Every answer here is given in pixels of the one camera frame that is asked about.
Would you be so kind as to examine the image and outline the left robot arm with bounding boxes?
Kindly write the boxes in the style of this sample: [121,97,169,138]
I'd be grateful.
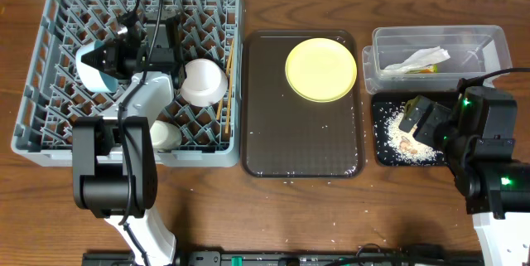
[72,16,182,265]

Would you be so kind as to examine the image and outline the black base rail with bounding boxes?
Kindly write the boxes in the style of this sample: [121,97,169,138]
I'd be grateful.
[80,244,485,266]

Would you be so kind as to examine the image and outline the clear plastic waste bin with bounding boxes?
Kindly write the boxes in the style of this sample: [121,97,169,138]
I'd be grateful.
[363,25,513,94]

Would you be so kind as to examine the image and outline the white cup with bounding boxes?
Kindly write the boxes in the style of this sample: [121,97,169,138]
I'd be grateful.
[150,120,182,151]

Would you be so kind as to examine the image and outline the yellow round plate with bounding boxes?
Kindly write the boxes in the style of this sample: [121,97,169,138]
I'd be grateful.
[285,38,358,103]

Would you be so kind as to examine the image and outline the white napkin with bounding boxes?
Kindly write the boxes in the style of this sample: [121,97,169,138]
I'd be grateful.
[382,46,451,75]

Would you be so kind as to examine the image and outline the wooden chopstick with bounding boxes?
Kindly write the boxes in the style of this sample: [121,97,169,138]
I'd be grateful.
[216,39,235,121]
[224,45,234,134]

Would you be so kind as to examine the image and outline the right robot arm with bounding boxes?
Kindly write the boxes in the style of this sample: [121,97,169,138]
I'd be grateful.
[399,86,529,265]

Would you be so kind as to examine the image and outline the rice and nut scraps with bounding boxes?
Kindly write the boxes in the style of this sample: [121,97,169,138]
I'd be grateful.
[374,104,446,166]

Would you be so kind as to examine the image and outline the grey plastic dish rack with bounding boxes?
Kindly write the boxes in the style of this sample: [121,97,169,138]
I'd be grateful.
[11,0,243,167]

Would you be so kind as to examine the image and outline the light blue bowl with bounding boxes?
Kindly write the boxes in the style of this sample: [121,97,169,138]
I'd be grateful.
[75,41,118,93]

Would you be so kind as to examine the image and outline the dark brown serving tray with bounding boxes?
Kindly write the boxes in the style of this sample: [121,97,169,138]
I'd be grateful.
[241,30,365,178]

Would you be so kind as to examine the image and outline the black waste tray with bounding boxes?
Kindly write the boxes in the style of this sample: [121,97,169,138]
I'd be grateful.
[370,90,465,167]

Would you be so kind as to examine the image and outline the white bowl with residue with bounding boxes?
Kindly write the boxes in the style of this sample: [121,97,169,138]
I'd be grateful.
[180,59,228,107]

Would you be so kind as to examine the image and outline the green snack wrapper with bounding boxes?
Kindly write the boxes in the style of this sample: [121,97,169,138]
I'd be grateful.
[408,65,438,74]

